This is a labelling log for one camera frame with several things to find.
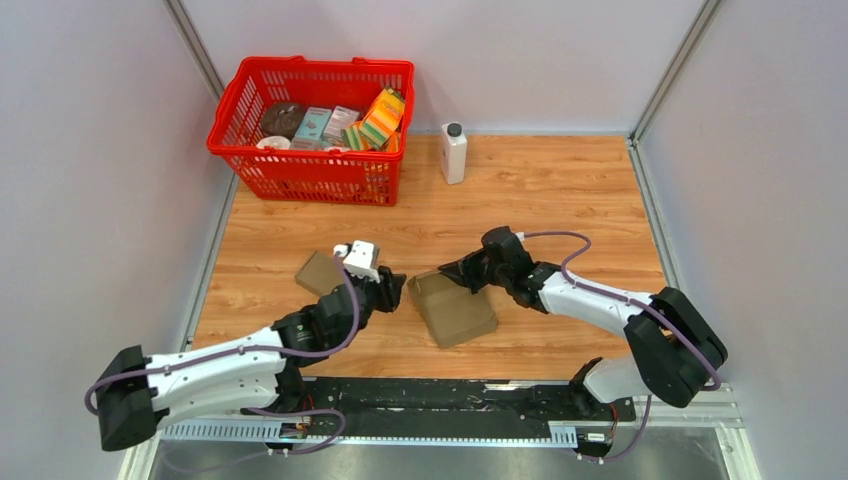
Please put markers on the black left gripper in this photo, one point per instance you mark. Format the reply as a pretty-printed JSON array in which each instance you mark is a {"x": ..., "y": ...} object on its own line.
[{"x": 388, "y": 289}]

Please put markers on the red plastic shopping basket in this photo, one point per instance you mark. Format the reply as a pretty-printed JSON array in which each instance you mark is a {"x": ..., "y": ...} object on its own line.
[{"x": 347, "y": 177}]

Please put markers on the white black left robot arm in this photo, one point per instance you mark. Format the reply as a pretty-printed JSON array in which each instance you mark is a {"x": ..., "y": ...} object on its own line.
[{"x": 137, "y": 394}]

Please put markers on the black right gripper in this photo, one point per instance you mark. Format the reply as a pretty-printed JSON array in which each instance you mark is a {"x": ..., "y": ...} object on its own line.
[{"x": 462, "y": 271}]

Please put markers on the green striped packet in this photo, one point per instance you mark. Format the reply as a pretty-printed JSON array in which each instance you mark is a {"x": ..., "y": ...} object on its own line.
[{"x": 354, "y": 139}]

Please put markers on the teal snack box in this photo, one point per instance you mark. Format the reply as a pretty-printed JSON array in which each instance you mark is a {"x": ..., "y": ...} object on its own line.
[{"x": 308, "y": 135}]

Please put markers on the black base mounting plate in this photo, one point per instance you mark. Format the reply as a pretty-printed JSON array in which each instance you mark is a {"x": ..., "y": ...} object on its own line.
[{"x": 443, "y": 408}]

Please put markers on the white round lid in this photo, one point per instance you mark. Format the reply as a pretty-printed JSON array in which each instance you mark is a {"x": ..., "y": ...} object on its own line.
[{"x": 275, "y": 142}]

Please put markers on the grey pink snack box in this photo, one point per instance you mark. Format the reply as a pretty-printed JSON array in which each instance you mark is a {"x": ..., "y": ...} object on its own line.
[{"x": 340, "y": 119}]

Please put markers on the brown cardboard box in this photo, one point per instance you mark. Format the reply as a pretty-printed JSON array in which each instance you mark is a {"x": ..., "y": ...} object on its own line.
[{"x": 319, "y": 275}]

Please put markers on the aluminium frame rail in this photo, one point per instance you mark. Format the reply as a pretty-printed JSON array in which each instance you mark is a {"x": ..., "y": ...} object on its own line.
[{"x": 705, "y": 440}]

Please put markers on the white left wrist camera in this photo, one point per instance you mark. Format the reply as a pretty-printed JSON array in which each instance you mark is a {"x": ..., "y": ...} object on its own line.
[{"x": 359, "y": 259}]

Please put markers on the white bottle black cap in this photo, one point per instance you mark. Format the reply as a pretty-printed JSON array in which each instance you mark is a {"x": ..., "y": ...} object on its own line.
[{"x": 454, "y": 151}]

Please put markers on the brown round bag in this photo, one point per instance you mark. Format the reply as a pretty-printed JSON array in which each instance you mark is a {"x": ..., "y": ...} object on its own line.
[{"x": 282, "y": 119}]

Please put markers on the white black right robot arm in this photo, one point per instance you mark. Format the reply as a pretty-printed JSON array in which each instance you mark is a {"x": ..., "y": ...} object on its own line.
[{"x": 673, "y": 353}]

